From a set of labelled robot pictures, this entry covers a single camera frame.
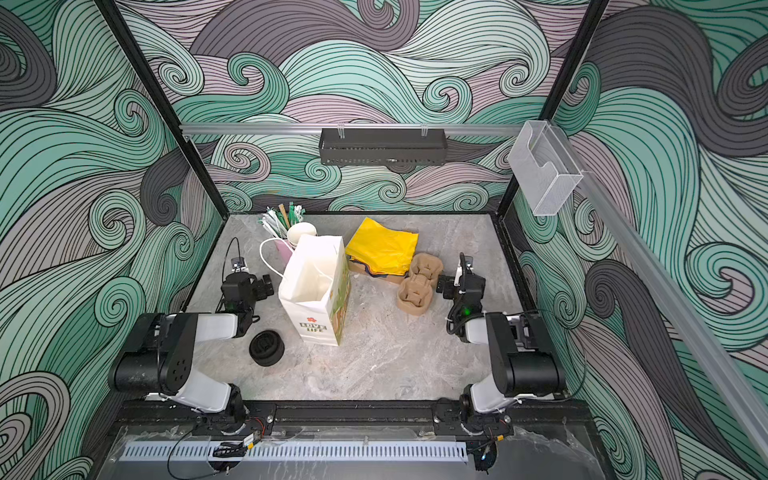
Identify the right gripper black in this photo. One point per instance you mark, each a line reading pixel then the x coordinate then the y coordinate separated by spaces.
pixel 449 282

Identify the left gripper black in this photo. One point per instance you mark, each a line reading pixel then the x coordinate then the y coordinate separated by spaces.
pixel 258 286

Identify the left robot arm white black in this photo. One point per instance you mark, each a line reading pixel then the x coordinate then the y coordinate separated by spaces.
pixel 156 359

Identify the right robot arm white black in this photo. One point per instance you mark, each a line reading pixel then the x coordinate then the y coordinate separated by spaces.
pixel 522 368

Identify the brown pulp cup carrier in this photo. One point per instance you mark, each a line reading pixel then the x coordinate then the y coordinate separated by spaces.
pixel 415 293

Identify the stack of black cup lids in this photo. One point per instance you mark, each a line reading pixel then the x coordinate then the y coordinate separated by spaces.
pixel 266 348

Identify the white paper gift bag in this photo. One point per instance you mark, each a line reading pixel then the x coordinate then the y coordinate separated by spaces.
pixel 315 289

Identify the pink holder with straws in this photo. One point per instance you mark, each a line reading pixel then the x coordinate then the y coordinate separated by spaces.
pixel 277 222

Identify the stack of green paper cups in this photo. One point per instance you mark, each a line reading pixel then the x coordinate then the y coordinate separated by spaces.
pixel 299 230

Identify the yellow napkin stack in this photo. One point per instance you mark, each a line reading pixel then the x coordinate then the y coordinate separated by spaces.
pixel 382 250

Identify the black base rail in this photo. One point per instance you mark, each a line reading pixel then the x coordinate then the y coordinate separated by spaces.
pixel 441 417

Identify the clear acrylic wall holder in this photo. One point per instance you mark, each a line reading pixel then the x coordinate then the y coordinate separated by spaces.
pixel 545 165

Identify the black wall tray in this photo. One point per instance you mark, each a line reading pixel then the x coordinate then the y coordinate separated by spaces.
pixel 382 147

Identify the white slotted cable duct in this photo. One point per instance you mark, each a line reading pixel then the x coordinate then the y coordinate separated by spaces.
pixel 302 451

